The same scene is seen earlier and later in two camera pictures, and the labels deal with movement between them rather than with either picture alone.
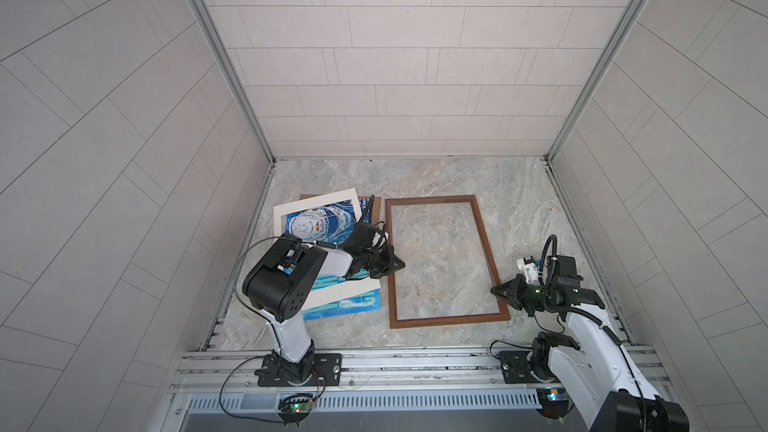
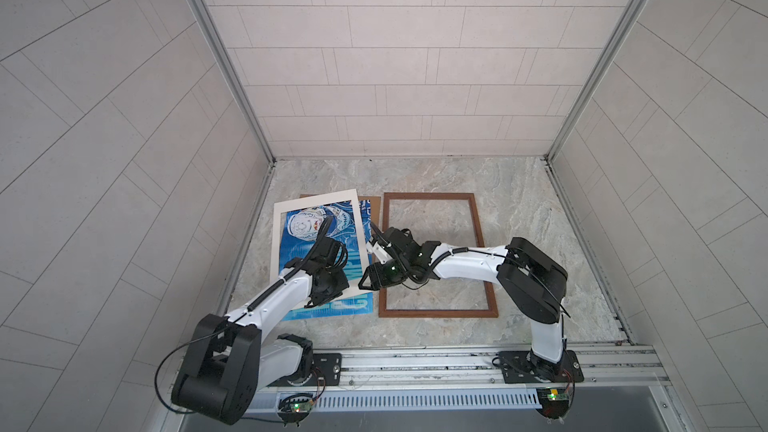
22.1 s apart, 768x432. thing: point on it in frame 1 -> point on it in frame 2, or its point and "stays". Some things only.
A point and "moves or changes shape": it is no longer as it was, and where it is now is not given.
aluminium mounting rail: [236, 373] stays
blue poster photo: [329, 223] stays
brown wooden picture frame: [494, 276] moves or changes shape
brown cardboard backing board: [376, 205] stays
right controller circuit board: [555, 402] stays
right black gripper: [514, 293] -> [376, 278]
